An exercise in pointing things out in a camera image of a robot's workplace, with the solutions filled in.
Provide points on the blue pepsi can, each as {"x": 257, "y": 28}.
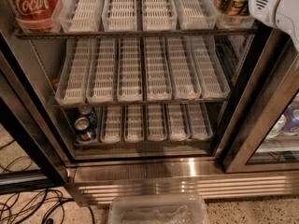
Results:
{"x": 84, "y": 130}
{"x": 88, "y": 112}

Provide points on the right glass fridge door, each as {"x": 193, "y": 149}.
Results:
{"x": 273, "y": 86}

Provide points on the left glass fridge door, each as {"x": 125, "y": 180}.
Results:
{"x": 22, "y": 121}

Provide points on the red Coca-Cola can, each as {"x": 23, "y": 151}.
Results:
{"x": 36, "y": 15}

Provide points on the rear blue Pepsi can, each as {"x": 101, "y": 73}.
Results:
{"x": 88, "y": 112}

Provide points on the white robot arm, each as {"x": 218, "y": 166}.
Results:
{"x": 278, "y": 14}

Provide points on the white can behind right door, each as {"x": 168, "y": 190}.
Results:
{"x": 277, "y": 127}

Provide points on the orange patterned can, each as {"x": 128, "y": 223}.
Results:
{"x": 232, "y": 7}

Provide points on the glass fridge door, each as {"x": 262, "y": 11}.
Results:
{"x": 22, "y": 121}
{"x": 273, "y": 86}

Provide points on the stainless steel fridge base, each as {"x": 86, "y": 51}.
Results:
{"x": 100, "y": 183}

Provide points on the top shelf tray far right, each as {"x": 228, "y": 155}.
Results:
{"x": 233, "y": 22}

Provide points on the clear plastic bin on floor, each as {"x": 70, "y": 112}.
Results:
{"x": 180, "y": 208}

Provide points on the front blue Pepsi can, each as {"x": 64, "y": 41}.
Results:
{"x": 84, "y": 130}

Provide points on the blue can behind right door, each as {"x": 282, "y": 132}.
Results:
{"x": 291, "y": 126}

